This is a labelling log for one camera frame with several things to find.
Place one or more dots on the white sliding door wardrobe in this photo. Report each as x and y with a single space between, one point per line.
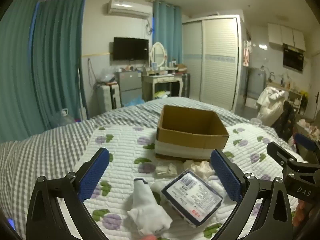
217 62

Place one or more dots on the person's right hand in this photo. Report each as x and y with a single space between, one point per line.
299 213

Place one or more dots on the white sock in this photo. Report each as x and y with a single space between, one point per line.
147 205

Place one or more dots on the white oval vanity mirror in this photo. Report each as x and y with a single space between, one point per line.
158 53

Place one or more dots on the blue white tissue packet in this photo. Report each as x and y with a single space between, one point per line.
192 197

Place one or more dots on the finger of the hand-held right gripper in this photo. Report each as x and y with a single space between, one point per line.
305 142
277 151

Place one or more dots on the narrow blue curtain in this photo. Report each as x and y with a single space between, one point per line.
167 30

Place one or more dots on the dark hanging garment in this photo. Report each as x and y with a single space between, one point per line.
285 120

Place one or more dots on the white puffy jacket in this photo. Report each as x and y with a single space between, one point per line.
271 105

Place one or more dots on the white air conditioner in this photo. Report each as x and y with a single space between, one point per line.
128 8

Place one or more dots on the white kitchen wall cabinets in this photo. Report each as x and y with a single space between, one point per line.
285 35

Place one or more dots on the white floral quilted mat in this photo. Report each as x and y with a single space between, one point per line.
125 142

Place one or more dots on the grey mini fridge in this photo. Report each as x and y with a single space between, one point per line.
128 85

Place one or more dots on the clear water jug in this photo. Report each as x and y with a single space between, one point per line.
63 118

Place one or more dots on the black range hood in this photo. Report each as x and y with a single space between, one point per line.
293 58

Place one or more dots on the blue plastic bag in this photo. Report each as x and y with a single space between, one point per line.
133 103

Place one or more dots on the small clear plastic packet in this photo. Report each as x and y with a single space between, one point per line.
165 170

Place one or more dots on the cream ruffled cloth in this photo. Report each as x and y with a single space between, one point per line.
200 168

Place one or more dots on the hanging pink white clothes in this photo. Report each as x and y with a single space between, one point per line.
246 53

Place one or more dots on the wide teal curtain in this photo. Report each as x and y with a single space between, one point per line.
50 62

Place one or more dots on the grey ribbed suitcase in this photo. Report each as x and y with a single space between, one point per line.
107 96

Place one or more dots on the cardboard box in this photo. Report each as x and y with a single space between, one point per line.
190 138

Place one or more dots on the grey checked bed sheet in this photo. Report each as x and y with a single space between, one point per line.
50 150

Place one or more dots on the black wall television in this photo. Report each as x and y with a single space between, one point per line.
130 48

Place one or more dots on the white kitchen shelf unit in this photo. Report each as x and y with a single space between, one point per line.
295 97

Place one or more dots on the clear plastic bag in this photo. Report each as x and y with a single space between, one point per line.
106 76

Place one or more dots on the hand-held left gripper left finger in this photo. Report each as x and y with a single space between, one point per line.
93 173

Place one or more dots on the white dressing table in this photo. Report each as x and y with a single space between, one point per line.
160 80

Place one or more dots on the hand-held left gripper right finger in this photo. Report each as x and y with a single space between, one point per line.
225 173

